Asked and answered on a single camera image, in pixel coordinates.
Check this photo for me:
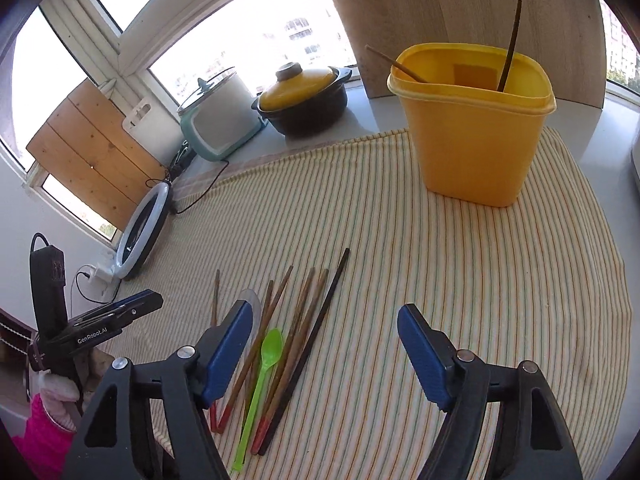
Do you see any brown wooden chopstick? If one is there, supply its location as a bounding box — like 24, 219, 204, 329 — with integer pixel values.
209, 268, 222, 434

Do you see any dark black chopstick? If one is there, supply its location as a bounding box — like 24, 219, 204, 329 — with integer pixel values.
252, 248, 350, 456

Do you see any red-tipped wooden chopstick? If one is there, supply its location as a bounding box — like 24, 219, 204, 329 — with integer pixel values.
364, 44, 428, 84

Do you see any left hand in glove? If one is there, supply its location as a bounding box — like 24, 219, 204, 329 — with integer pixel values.
37, 348, 114, 432

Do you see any green plastic spoon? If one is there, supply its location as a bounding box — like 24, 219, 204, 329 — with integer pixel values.
231, 328, 283, 472

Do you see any brown red-tipped chopstick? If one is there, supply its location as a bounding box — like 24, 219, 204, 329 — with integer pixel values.
250, 269, 329, 455

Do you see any clear plastic spoon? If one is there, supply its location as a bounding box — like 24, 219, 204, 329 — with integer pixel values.
239, 288, 262, 344

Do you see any pine plank board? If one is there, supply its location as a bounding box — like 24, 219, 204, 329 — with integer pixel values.
26, 79, 165, 231

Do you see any white cutting board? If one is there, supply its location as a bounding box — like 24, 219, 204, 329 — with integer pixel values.
122, 98, 184, 167

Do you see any striped table cloth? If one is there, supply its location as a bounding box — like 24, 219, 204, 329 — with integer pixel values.
105, 128, 632, 479

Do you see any white teal electric cooker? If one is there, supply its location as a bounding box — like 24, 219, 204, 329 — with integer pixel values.
177, 66, 266, 162

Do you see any black pot yellow lid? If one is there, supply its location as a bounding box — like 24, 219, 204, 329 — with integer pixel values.
252, 62, 352, 138

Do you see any yellow plastic container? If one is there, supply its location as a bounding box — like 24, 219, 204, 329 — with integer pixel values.
387, 42, 556, 207

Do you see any light wood board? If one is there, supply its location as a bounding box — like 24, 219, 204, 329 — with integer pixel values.
333, 0, 605, 107

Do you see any white ring light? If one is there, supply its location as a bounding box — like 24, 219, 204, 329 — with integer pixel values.
113, 181, 171, 281

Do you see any black power cable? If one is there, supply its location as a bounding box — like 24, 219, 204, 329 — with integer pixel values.
144, 158, 230, 216

